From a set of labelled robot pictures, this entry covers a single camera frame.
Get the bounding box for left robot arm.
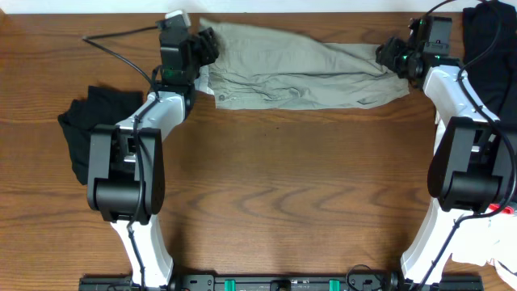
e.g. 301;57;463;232
79;23;219;290

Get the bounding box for grey garment with red trim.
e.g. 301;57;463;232
487;203;517;217

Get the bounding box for khaki green shorts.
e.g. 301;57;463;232
200;19;410;110

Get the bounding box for white crumpled garment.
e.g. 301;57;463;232
434;108;517;290

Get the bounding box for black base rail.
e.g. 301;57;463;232
78;271;485;291

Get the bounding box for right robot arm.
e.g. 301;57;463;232
376;15;516;290

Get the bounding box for black folded polo shirt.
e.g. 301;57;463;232
57;86;143;185

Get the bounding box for black garment at right edge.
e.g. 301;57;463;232
462;2;516;124

